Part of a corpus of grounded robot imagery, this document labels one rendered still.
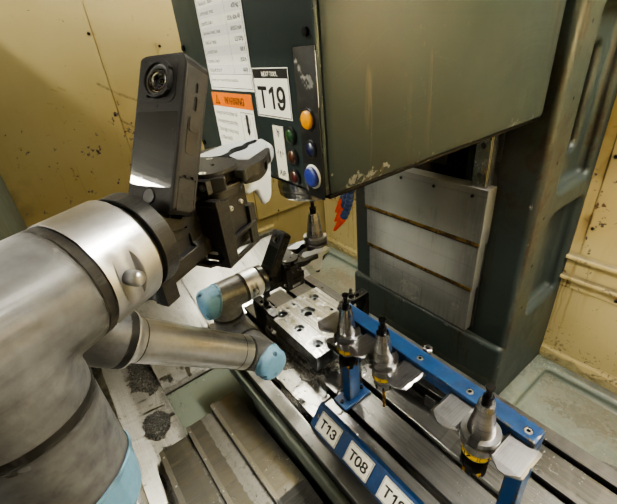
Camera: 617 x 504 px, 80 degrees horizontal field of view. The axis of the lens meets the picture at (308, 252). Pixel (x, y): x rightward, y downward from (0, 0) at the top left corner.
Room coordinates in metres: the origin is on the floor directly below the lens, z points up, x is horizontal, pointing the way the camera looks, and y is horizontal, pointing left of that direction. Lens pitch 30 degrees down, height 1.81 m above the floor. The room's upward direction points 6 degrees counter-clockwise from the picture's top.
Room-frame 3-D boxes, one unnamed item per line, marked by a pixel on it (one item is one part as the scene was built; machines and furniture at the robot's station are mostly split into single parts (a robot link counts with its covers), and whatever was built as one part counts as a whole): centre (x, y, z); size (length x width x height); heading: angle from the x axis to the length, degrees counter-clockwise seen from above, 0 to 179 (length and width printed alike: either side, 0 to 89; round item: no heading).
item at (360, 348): (0.60, -0.10, 1.21); 0.07 x 0.05 x 0.01; 125
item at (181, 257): (0.29, 0.10, 1.69); 0.12 x 0.08 x 0.09; 155
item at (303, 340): (0.99, -0.01, 0.96); 0.29 x 0.23 x 0.05; 35
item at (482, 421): (0.38, -0.26, 1.26); 0.04 x 0.04 x 0.07
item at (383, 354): (0.56, -0.13, 1.26); 0.04 x 0.04 x 0.07
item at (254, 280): (0.76, 0.15, 1.30); 0.08 x 0.05 x 0.08; 35
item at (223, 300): (0.72, 0.21, 1.30); 0.11 x 0.08 x 0.09; 125
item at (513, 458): (0.33, -0.29, 1.21); 0.07 x 0.05 x 0.01; 125
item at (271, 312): (1.07, 0.17, 0.97); 0.13 x 0.03 x 0.15; 35
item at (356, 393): (0.73, -0.08, 1.05); 0.10 x 0.05 x 0.30; 125
